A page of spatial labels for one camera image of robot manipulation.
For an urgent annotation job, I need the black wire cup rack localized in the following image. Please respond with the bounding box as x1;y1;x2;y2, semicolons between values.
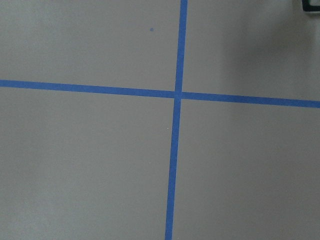
301;0;320;13

